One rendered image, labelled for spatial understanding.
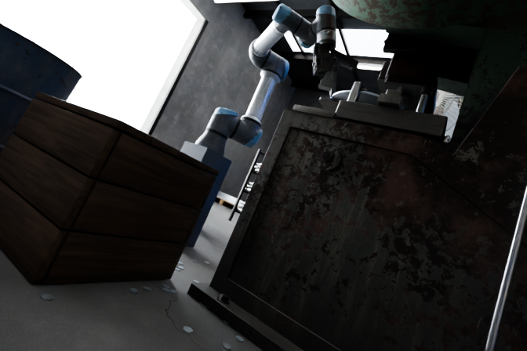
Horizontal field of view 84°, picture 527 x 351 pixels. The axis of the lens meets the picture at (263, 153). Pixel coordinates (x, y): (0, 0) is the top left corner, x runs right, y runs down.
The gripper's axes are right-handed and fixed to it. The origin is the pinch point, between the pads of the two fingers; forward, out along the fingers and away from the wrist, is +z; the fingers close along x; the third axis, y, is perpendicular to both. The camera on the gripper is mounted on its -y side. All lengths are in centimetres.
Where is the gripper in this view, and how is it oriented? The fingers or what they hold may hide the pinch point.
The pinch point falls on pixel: (333, 93)
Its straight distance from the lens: 116.4
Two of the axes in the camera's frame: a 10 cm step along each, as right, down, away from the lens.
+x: 0.2, -1.8, -9.8
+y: -10.0, -0.2, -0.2
